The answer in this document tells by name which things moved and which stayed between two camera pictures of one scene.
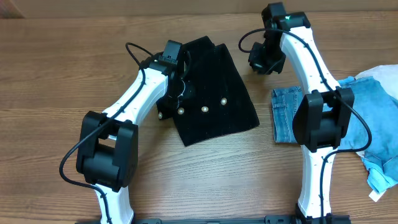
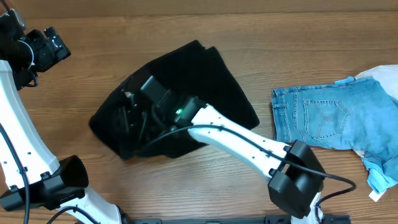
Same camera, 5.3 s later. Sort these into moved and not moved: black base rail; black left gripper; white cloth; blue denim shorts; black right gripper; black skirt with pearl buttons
Moved: black left gripper; black skirt with pearl buttons; black right gripper
Not moved: blue denim shorts; white cloth; black base rail
